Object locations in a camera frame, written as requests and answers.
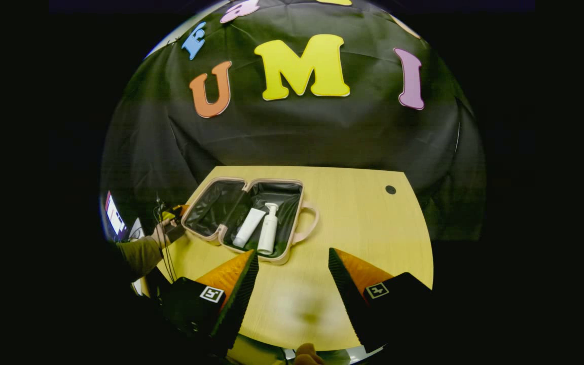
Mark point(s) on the white pump bottle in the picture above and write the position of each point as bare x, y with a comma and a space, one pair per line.
267, 233

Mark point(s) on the white skin care tube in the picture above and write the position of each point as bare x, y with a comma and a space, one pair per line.
249, 228

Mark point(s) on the black backdrop cloth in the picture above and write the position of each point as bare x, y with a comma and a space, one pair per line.
322, 137

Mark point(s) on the black table grommet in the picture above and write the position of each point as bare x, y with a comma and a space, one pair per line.
390, 189

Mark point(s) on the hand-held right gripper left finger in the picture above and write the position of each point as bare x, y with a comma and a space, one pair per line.
235, 304

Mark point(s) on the white sheet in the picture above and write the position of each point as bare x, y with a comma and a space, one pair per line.
137, 230

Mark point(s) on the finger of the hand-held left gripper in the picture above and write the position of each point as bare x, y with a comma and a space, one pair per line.
173, 214

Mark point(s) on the computer monitor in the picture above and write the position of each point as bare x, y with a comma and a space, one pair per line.
115, 218

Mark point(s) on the pink suitcase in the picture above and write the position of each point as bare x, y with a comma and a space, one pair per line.
211, 208

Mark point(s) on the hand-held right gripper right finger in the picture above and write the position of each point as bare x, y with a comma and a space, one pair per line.
355, 304

